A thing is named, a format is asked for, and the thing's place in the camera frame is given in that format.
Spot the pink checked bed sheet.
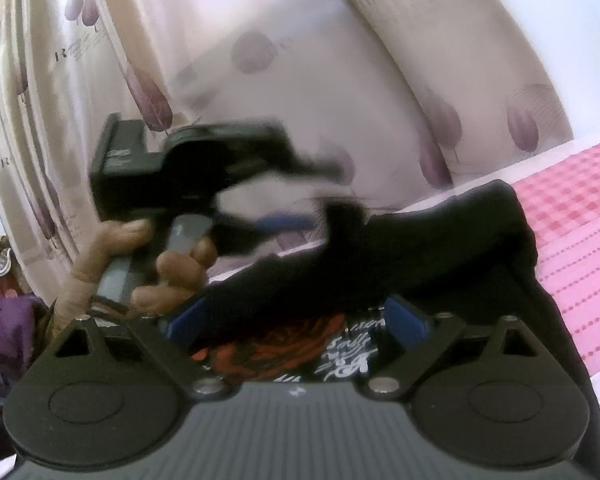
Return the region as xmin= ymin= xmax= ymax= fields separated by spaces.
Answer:
xmin=274 ymin=131 xmax=600 ymax=386

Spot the black printed small garment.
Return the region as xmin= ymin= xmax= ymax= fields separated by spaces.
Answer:
xmin=187 ymin=181 xmax=600 ymax=479

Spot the purple clothing heap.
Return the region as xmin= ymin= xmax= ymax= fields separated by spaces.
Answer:
xmin=0 ymin=234 xmax=48 ymax=466

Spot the leaf patterned beige curtain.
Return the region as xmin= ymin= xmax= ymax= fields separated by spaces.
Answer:
xmin=0 ymin=0 xmax=572 ymax=300

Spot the person's left hand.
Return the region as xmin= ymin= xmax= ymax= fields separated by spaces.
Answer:
xmin=47 ymin=220 xmax=218 ymax=338

